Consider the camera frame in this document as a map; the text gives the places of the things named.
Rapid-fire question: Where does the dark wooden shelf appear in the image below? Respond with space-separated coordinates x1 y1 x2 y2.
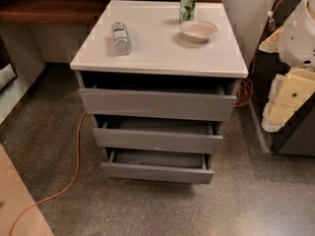
0 0 222 26

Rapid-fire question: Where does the white top drawer cabinet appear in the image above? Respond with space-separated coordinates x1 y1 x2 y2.
69 0 249 169

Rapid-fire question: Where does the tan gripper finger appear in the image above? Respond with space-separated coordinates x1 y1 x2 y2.
261 67 315 133
259 28 284 53

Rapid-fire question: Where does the dark object at left edge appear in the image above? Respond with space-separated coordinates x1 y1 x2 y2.
0 37 18 91

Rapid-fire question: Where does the grey middle drawer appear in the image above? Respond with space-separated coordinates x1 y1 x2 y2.
94 117 222 154

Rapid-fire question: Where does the green soda can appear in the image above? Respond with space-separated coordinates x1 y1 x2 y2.
179 0 196 23

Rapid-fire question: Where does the grey drawer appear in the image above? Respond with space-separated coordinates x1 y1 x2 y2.
101 148 214 184
79 88 236 121
94 117 222 154

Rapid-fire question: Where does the grey bottom drawer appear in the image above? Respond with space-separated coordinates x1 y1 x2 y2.
101 148 214 184

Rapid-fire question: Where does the orange extension cable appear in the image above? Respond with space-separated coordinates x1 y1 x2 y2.
7 0 315 236

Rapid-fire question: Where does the grey top drawer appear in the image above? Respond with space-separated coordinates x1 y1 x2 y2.
79 88 236 121

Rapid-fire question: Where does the white paper bowl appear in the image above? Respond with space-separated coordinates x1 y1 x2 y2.
179 21 218 43

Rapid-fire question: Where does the clear blue plastic bottle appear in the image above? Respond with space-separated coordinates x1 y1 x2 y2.
111 23 132 56

